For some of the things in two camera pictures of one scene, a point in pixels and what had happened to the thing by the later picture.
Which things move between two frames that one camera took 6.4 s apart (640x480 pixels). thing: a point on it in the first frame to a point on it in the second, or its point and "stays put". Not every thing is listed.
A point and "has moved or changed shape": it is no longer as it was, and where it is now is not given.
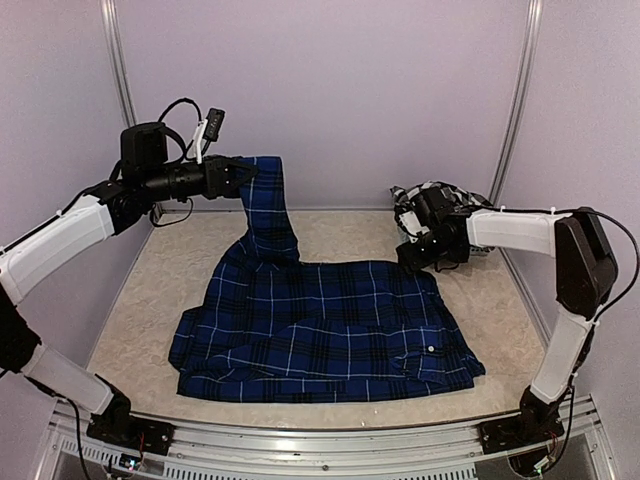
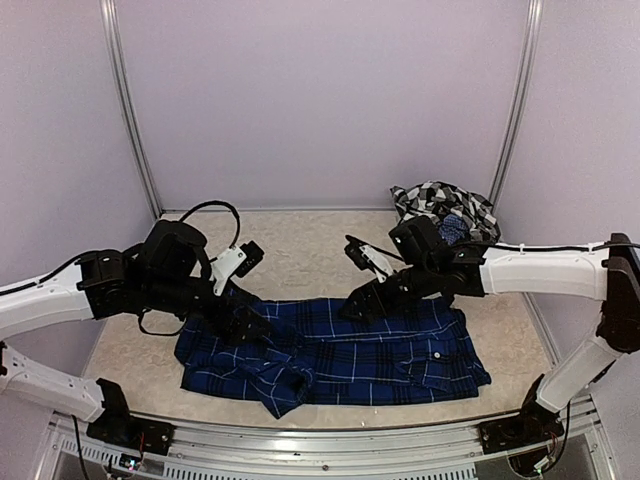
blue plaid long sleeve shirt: [273, 326] has moved or changed shape
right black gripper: [412, 261] to [367, 306]
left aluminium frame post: [112, 23] stays put
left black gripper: [215, 174] to [233, 334]
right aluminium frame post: [534, 17] stays put
